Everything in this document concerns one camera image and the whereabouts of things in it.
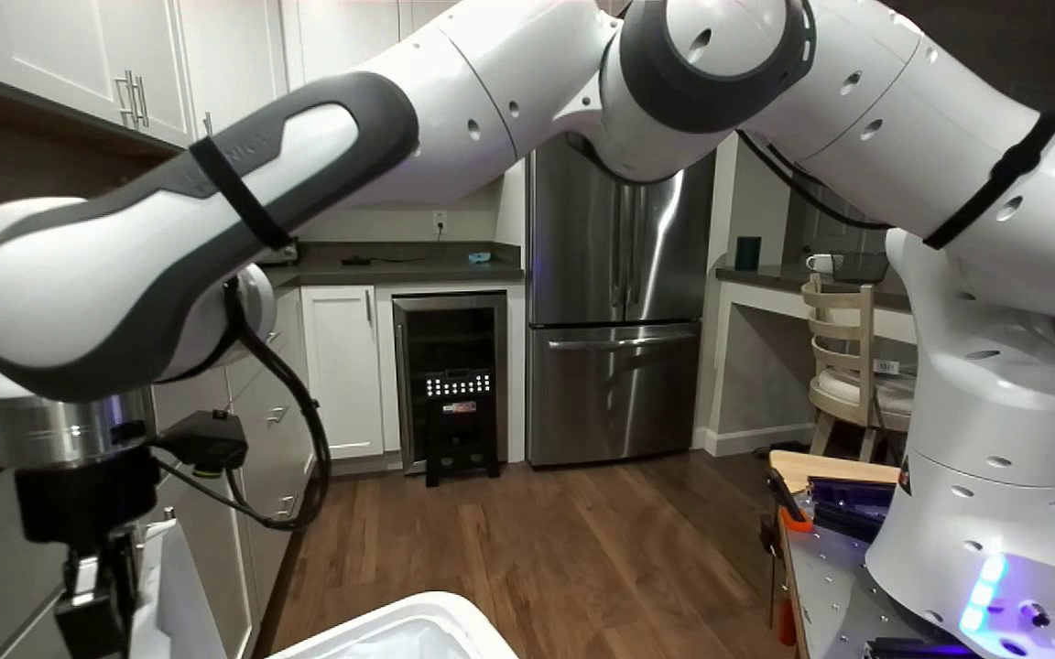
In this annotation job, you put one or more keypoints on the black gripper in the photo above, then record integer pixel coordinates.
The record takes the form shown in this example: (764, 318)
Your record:
(88, 509)

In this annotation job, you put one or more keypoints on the white trash bin lid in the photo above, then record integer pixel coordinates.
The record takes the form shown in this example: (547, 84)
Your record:
(175, 618)

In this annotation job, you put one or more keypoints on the white plastic trash bin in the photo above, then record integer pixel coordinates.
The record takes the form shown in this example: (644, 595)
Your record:
(416, 628)

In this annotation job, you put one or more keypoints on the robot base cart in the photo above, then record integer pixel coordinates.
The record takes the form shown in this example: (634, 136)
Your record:
(844, 571)

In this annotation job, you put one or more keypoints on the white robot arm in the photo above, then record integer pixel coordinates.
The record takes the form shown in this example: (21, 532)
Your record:
(121, 289)

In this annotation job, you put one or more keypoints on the black wine cooler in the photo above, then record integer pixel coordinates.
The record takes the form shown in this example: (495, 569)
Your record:
(452, 381)

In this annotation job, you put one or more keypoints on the stainless steel refrigerator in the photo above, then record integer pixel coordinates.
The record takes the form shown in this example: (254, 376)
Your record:
(613, 310)

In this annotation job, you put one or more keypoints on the wooden chair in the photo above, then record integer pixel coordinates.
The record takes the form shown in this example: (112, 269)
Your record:
(849, 391)

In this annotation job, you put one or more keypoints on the white mug on desk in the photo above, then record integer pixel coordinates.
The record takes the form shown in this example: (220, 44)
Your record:
(822, 263)

